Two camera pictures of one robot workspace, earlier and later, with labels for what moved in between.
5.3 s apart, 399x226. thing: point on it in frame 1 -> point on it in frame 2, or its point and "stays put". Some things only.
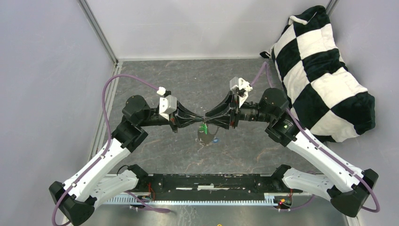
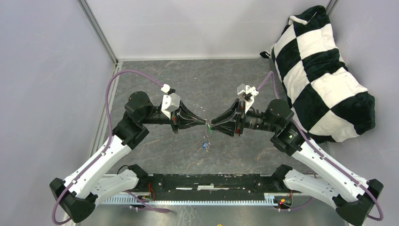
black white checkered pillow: (320, 90) stays put
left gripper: (176, 119) stays put
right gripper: (226, 121) -> (228, 127)
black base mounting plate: (237, 183) stays put
